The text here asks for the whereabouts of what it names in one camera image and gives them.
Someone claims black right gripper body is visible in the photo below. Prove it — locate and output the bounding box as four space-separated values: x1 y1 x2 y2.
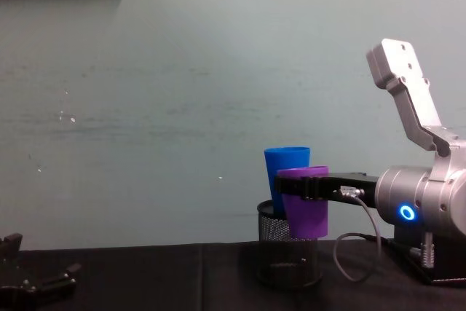
328 171 380 211

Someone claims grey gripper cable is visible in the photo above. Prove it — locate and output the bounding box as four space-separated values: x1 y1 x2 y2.
333 186 414 283

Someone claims black mesh pen holder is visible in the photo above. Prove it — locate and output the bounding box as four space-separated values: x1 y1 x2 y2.
256 197 324 288

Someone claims purple plastic cup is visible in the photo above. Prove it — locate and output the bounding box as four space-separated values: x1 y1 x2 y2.
276 165 330 239

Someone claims blue plastic cup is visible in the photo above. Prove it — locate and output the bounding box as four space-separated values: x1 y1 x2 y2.
264 146 312 215

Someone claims black table cloth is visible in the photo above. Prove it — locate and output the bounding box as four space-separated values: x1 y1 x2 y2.
0 240 466 311

